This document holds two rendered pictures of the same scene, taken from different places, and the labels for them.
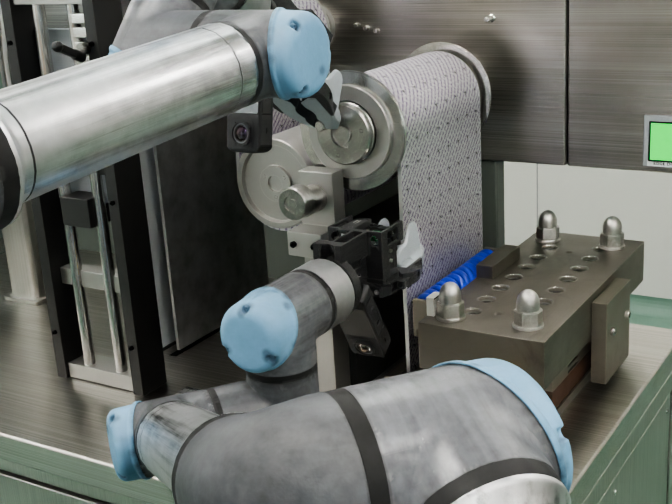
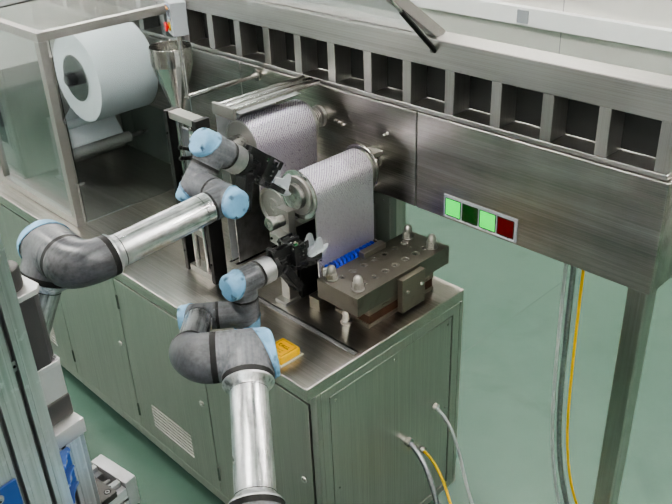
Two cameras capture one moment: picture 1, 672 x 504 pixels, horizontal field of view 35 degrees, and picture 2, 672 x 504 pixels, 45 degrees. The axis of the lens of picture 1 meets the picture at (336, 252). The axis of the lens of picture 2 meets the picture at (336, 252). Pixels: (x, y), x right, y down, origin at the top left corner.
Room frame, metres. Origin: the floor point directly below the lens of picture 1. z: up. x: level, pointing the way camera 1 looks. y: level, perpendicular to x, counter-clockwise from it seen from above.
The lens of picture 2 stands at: (-0.74, -0.63, 2.24)
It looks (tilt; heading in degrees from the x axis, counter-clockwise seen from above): 29 degrees down; 14
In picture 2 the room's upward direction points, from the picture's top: 2 degrees counter-clockwise
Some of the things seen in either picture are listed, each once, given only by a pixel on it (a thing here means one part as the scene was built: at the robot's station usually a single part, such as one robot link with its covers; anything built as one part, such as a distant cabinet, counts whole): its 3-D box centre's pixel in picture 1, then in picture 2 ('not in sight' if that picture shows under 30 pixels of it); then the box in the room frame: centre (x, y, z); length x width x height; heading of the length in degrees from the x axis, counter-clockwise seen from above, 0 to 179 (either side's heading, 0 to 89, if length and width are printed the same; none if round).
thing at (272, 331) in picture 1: (277, 323); (242, 282); (1.00, 0.06, 1.11); 0.11 x 0.08 x 0.09; 148
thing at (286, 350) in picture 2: not in sight; (282, 351); (0.98, -0.04, 0.91); 0.07 x 0.07 x 0.02; 58
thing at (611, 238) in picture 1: (612, 231); (431, 240); (1.41, -0.39, 1.05); 0.04 x 0.04 x 0.04
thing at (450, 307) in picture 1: (450, 299); (331, 271); (1.19, -0.13, 1.05); 0.04 x 0.04 x 0.04
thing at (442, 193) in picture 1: (444, 217); (345, 229); (1.33, -0.15, 1.11); 0.23 x 0.01 x 0.18; 148
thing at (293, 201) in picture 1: (296, 202); (271, 223); (1.22, 0.04, 1.18); 0.04 x 0.02 x 0.04; 58
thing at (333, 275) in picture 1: (315, 295); (264, 269); (1.07, 0.02, 1.11); 0.08 x 0.05 x 0.08; 58
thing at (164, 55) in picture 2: not in sight; (170, 54); (1.74, 0.52, 1.50); 0.14 x 0.14 x 0.06
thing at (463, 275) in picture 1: (460, 281); (351, 257); (1.32, -0.16, 1.03); 0.21 x 0.04 x 0.03; 148
